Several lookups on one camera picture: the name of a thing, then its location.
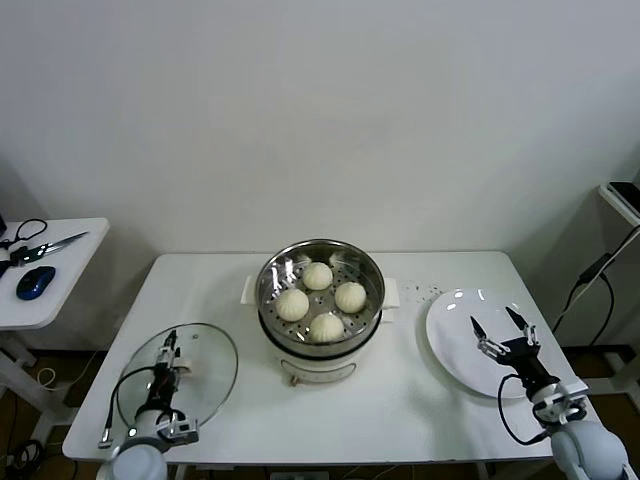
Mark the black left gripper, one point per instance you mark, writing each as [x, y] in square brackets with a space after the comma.
[164, 387]

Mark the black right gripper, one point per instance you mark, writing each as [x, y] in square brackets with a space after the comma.
[525, 362]

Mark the round glass pot lid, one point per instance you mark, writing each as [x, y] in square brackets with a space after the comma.
[215, 360]

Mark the white steamed baozi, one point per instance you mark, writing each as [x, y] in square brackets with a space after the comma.
[292, 305]
[327, 328]
[350, 297]
[317, 276]

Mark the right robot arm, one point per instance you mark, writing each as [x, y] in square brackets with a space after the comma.
[585, 450]

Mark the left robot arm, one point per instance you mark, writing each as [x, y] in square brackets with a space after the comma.
[137, 457]

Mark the perforated steel steamer basket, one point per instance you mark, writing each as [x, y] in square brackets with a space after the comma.
[270, 290]

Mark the large white plate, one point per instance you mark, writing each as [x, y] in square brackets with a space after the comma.
[450, 325]

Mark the small white side table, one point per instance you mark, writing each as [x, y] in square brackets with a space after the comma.
[75, 270]

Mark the white electric cooker pot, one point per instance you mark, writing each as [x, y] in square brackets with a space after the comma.
[315, 367]

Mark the blue computer mouse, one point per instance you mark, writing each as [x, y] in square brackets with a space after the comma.
[35, 282]

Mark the silver scissors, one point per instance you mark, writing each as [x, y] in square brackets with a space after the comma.
[65, 240]

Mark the white metal stand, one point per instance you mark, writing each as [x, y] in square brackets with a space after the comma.
[607, 200]

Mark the dark box device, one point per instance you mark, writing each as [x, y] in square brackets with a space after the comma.
[1, 227]

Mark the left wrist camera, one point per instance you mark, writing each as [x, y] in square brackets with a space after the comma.
[180, 430]

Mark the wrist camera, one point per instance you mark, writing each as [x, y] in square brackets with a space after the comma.
[565, 400]
[180, 430]

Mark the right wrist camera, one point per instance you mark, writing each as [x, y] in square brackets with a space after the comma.
[565, 400]

